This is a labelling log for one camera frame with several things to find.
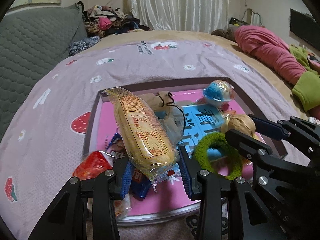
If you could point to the green fuzzy hair scrunchie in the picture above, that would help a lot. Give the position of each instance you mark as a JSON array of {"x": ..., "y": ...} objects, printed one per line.
[{"x": 213, "y": 147}]

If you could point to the dark shallow box tray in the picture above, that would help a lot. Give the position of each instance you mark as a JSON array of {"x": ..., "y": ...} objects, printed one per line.
[{"x": 99, "y": 133}]

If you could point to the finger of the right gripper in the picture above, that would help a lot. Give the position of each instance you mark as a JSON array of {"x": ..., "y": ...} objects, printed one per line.
[
  {"x": 248, "y": 147},
  {"x": 273, "y": 130}
]

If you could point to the walnut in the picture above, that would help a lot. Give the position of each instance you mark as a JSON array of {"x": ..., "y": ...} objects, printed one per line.
[{"x": 240, "y": 122}]

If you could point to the blue oreo cookie packet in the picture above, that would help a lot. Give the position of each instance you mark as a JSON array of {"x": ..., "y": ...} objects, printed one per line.
[{"x": 128, "y": 178}]

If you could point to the pink quilted duvet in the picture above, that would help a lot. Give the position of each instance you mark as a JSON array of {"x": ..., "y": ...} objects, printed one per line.
[{"x": 272, "y": 51}]

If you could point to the red white blue toy egg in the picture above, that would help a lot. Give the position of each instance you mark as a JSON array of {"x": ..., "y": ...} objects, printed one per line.
[{"x": 97, "y": 181}]

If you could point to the white satin curtain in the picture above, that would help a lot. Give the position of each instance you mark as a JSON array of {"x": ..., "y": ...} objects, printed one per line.
[{"x": 187, "y": 15}]

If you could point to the green fleece blanket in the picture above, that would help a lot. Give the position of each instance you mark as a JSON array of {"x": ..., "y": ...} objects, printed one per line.
[{"x": 307, "y": 86}]

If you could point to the black wall television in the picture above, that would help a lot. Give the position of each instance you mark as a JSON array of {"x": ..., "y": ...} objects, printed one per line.
[{"x": 305, "y": 27}]

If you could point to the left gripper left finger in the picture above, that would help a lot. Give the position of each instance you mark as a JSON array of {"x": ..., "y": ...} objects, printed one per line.
[{"x": 65, "y": 217}]

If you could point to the orange packaged rice cracker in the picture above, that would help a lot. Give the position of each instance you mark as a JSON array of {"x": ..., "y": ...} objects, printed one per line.
[{"x": 146, "y": 142}]

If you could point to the pile of clothes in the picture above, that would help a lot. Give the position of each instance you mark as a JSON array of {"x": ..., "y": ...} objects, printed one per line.
[{"x": 102, "y": 21}]

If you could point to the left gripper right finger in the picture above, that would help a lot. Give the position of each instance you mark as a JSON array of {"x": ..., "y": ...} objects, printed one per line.
[{"x": 248, "y": 216}]

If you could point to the beige mesh drawstring pouch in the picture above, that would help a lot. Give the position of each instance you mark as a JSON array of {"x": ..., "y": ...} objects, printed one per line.
[{"x": 170, "y": 115}]

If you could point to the blue patterned cloth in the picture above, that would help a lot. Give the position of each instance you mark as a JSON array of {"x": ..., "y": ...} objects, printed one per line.
[{"x": 82, "y": 45}]

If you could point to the grey quilted headboard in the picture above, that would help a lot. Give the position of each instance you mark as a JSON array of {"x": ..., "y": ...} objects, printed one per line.
[{"x": 33, "y": 42}]

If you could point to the pink and blue book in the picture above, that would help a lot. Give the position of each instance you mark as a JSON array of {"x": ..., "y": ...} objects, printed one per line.
[{"x": 200, "y": 120}]

